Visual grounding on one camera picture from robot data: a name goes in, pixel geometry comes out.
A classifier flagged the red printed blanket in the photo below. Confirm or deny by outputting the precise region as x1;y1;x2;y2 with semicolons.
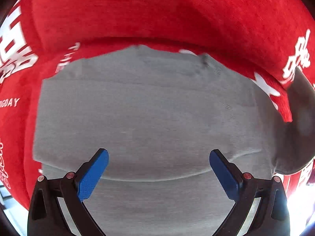
0;0;315;229

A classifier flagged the grey fuzzy sweater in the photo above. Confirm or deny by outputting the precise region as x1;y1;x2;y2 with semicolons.
32;45;315;236

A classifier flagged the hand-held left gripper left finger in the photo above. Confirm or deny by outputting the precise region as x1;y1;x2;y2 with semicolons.
27;148;109;236

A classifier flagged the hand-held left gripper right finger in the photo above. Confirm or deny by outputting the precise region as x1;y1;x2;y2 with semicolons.
209;149;291;236

